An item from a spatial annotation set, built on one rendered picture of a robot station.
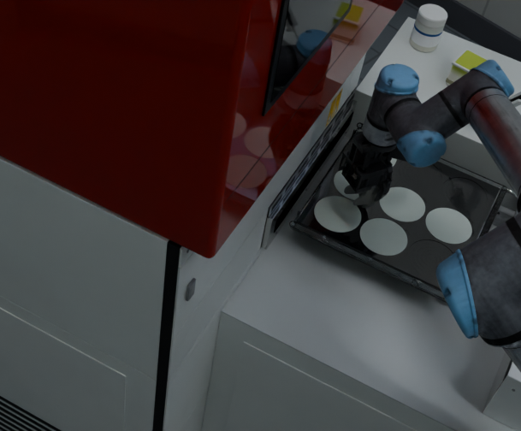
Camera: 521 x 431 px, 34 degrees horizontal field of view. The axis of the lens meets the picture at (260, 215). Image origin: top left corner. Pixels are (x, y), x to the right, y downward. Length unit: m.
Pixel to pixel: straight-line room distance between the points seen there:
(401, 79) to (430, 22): 0.57
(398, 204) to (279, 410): 0.51
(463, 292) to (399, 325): 0.57
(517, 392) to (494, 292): 0.45
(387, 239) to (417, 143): 0.35
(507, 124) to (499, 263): 0.28
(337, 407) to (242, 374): 0.22
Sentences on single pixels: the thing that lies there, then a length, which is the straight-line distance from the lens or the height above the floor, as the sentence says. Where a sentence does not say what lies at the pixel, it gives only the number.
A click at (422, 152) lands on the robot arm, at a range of 1.52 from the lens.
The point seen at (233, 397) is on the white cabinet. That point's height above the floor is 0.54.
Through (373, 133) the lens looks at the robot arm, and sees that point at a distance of 1.65.
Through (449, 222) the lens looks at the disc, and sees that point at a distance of 1.88.
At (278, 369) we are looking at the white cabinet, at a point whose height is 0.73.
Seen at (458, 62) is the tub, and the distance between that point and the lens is 2.07.
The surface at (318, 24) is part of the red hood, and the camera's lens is 1.25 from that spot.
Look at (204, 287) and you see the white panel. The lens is 1.51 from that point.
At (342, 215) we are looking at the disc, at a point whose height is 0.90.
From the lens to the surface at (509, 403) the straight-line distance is 1.67.
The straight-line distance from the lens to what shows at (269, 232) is 1.75.
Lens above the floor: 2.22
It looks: 48 degrees down
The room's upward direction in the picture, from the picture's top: 11 degrees clockwise
